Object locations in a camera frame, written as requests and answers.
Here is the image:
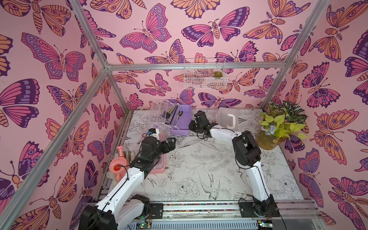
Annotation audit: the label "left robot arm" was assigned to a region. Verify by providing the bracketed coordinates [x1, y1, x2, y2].
[78, 135, 176, 230]

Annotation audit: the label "pink toolbox clear lid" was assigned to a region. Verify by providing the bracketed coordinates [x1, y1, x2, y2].
[140, 130, 166, 175]

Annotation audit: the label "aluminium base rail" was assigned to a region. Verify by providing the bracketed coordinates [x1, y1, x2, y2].
[81, 200, 320, 230]

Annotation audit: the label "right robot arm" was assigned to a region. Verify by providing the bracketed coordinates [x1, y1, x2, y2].
[189, 110, 277, 217]

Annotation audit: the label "pink watering can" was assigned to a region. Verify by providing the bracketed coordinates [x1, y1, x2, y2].
[109, 146, 130, 182]

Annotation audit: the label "black tools in purple box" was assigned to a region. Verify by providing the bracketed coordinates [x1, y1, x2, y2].
[161, 105, 178, 124]

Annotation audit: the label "purple toolbox clear lid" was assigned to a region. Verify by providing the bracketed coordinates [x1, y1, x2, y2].
[148, 100, 192, 136]

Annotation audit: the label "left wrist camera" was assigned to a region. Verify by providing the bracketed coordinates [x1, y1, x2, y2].
[148, 128, 160, 140]

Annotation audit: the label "potted green plant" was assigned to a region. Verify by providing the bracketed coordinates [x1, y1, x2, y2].
[256, 101, 308, 153]

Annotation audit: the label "white wire basket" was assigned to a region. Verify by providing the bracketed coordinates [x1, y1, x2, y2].
[183, 62, 228, 90]

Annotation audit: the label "white toolbox clear lid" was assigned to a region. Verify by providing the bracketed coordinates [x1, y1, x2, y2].
[216, 107, 239, 131]

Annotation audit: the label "small succulent in basket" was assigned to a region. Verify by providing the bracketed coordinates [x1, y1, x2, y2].
[213, 71, 223, 78]

